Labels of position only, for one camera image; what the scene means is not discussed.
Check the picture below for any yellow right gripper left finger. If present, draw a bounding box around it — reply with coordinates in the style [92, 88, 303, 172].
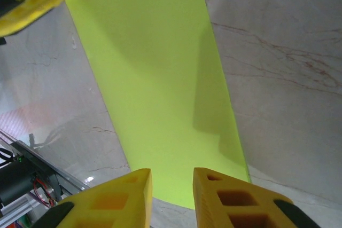
[31, 168, 153, 228]

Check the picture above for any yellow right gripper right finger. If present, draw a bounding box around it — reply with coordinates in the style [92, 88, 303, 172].
[193, 167, 316, 228]

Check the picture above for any lime green paper sheet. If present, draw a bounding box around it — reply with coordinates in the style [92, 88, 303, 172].
[65, 0, 252, 210]

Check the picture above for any aluminium mounting rail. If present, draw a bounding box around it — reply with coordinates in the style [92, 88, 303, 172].
[0, 128, 90, 218]

